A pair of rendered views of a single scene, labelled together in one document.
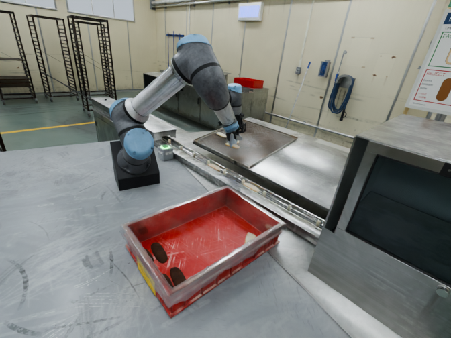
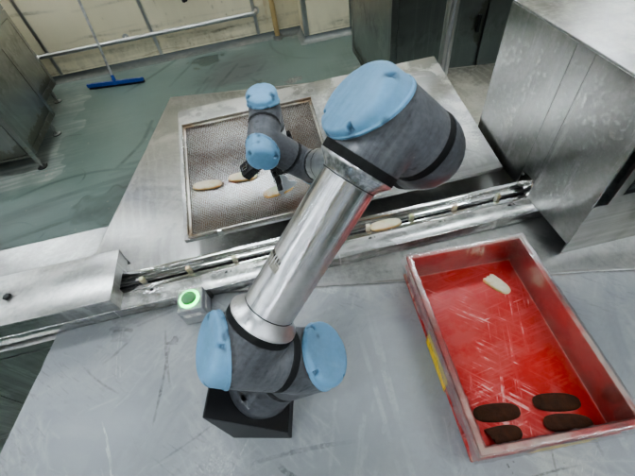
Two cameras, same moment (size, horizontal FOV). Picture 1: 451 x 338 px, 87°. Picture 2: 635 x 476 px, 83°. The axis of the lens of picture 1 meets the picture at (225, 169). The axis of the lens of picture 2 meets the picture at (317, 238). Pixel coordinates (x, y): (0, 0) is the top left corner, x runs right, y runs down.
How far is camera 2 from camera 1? 0.93 m
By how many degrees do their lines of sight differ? 43
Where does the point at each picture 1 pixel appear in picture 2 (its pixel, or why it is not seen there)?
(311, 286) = (583, 263)
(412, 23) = not seen: outside the picture
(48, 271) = not seen: outside the picture
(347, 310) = (619, 251)
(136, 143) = (334, 362)
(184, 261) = (523, 383)
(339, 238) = (612, 204)
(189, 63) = (420, 150)
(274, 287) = (580, 298)
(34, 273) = not seen: outside the picture
